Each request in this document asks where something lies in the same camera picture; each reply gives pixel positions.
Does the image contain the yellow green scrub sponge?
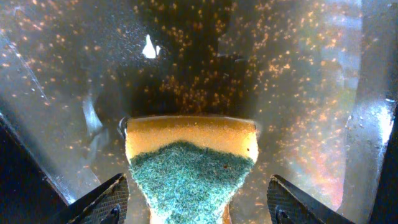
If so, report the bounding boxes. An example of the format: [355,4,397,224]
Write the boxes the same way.
[124,116,259,223]

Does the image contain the black water tray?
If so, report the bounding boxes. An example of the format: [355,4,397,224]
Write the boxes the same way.
[1,0,397,223]

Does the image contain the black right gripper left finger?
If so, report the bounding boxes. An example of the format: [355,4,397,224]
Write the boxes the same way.
[46,173,129,224]

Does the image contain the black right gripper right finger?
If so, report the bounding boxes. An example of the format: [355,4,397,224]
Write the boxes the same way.
[267,175,354,224]

